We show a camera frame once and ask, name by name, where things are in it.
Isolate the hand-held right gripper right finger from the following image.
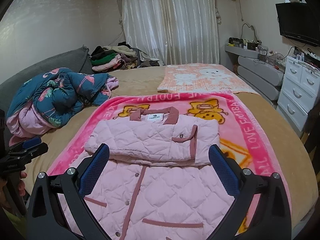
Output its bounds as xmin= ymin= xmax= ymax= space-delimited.
xmin=209 ymin=144 xmax=299 ymax=240

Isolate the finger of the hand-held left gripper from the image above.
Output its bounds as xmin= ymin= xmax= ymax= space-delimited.
xmin=14 ymin=142 xmax=49 ymax=160
xmin=9 ymin=137 xmax=42 ymax=153

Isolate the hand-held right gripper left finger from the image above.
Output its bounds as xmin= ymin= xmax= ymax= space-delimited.
xmin=25 ymin=143 xmax=112 ymax=240

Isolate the pink quilted jacket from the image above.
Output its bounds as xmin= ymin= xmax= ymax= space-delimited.
xmin=69 ymin=107 xmax=250 ymax=240

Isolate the pile of folded clothes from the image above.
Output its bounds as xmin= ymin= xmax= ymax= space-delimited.
xmin=90 ymin=41 xmax=160 ymax=72

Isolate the person's left hand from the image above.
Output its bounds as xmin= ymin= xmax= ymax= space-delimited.
xmin=0 ymin=171 xmax=27 ymax=208

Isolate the pink printed blanket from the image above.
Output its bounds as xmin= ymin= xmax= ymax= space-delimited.
xmin=47 ymin=92 xmax=292 ymax=238

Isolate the blue flamingo print quilt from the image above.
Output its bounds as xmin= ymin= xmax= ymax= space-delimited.
xmin=6 ymin=67 xmax=119 ymax=138

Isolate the grey headboard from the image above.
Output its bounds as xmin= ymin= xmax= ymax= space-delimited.
xmin=0 ymin=45 xmax=94 ymax=115

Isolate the peach and white blanket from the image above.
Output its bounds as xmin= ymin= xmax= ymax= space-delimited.
xmin=157 ymin=64 xmax=260 ymax=95

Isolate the bed with tan sheet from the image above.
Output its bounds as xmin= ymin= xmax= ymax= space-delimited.
xmin=0 ymin=65 xmax=320 ymax=235

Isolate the white drawer cabinet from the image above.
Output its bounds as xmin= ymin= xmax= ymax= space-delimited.
xmin=277 ymin=55 xmax=320 ymax=132

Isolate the clutter on grey shelf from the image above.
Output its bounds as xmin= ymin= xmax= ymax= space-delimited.
xmin=229 ymin=37 xmax=287 ymax=70

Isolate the clutter on white cabinet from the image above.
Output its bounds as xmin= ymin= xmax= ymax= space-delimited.
xmin=291 ymin=46 xmax=320 ymax=62

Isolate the white curtain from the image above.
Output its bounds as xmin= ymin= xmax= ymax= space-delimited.
xmin=121 ymin=0 xmax=220 ymax=67

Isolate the black television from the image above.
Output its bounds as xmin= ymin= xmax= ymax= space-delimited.
xmin=275 ymin=2 xmax=320 ymax=47

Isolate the grey wall shelf unit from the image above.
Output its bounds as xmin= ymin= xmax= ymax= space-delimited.
xmin=224 ymin=44 xmax=285 ymax=102

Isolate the white looped cable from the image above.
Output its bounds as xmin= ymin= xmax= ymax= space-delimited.
xmin=241 ymin=22 xmax=258 ymax=43

